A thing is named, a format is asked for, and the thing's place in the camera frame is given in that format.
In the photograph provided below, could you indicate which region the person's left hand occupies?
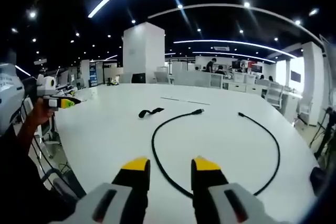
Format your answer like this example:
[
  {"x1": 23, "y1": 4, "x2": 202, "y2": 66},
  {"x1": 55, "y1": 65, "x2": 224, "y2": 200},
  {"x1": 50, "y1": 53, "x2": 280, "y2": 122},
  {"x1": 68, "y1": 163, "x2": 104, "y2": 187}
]
[{"x1": 27, "y1": 97, "x2": 55, "y2": 130}]

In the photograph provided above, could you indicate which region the black charging cable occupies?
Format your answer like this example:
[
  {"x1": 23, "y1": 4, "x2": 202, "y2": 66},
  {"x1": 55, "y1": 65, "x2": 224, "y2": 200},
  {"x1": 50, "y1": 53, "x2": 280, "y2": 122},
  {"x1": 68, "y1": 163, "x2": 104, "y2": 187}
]
[{"x1": 151, "y1": 108, "x2": 281, "y2": 199}]

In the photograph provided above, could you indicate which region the grey office chair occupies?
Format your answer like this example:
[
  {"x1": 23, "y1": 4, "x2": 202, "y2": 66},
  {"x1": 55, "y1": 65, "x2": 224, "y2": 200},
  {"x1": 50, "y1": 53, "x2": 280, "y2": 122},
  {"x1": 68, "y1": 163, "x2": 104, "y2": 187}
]
[{"x1": 41, "y1": 168, "x2": 87, "y2": 204}]

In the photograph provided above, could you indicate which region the white mesh office chair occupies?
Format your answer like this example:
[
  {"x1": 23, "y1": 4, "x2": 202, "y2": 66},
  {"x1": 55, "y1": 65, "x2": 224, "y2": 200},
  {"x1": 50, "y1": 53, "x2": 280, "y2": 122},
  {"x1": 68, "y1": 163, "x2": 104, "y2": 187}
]
[{"x1": 265, "y1": 82, "x2": 285, "y2": 110}]

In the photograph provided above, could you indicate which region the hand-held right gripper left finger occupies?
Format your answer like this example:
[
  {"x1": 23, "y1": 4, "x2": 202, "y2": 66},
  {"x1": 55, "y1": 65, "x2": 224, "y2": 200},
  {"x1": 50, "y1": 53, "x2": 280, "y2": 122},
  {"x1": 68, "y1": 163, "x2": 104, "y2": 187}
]
[{"x1": 62, "y1": 155, "x2": 152, "y2": 224}]

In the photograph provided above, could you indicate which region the black velcro strap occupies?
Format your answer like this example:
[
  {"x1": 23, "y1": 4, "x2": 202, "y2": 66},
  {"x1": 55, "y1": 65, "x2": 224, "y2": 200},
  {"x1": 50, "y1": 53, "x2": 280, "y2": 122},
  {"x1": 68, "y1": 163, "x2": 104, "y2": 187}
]
[{"x1": 138, "y1": 107, "x2": 165, "y2": 119}]

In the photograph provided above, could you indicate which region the dark wall screen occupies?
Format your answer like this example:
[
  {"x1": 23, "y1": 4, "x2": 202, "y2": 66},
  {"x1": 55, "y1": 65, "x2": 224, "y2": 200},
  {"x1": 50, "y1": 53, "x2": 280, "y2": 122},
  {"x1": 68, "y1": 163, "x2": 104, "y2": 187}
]
[{"x1": 289, "y1": 70, "x2": 302, "y2": 82}]

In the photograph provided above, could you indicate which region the white partition row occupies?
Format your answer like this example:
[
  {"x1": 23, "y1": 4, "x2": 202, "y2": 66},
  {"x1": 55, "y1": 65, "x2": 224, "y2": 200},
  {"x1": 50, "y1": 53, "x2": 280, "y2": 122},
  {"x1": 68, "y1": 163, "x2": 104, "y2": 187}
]
[{"x1": 172, "y1": 71, "x2": 224, "y2": 88}]

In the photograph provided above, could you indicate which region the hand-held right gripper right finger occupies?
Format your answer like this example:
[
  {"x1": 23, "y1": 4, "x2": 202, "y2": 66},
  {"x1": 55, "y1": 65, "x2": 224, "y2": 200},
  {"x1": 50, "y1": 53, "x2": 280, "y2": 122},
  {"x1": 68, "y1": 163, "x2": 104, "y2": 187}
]
[{"x1": 191, "y1": 155, "x2": 292, "y2": 224}]

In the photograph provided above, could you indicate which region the white square pillar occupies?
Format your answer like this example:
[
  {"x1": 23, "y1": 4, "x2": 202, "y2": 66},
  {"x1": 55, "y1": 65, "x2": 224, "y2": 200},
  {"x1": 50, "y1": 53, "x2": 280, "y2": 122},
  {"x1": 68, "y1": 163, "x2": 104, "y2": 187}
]
[{"x1": 122, "y1": 22, "x2": 166, "y2": 84}]

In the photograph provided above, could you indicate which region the blue standing banner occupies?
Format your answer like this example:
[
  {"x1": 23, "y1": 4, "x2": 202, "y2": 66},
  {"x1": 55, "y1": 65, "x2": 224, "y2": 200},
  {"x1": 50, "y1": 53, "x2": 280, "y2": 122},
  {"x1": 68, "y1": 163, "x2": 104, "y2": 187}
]
[{"x1": 88, "y1": 61, "x2": 99, "y2": 88}]

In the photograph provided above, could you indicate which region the white desk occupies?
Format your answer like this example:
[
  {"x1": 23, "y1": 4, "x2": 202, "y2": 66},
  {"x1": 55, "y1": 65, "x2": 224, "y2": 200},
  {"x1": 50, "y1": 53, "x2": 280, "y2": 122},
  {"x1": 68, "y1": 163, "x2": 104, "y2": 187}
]
[{"x1": 54, "y1": 82, "x2": 320, "y2": 224}]

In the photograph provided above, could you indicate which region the black tripod stand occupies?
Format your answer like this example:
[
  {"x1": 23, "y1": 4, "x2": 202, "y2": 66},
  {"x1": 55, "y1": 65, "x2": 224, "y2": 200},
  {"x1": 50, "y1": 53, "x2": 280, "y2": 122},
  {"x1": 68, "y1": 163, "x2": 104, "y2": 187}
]
[{"x1": 309, "y1": 105, "x2": 336, "y2": 163}]

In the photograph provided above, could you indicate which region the white machine casing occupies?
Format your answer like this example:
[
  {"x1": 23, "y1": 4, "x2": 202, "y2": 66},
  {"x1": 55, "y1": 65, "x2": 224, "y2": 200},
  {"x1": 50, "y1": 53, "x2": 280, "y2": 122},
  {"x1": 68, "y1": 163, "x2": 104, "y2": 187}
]
[{"x1": 0, "y1": 62, "x2": 26, "y2": 136}]

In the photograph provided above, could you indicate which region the curved ceiling light strip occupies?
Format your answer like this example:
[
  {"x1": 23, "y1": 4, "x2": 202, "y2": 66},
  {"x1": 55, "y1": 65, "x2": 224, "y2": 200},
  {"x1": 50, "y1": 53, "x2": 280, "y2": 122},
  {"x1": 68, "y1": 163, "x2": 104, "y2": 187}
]
[{"x1": 173, "y1": 39, "x2": 299, "y2": 59}]

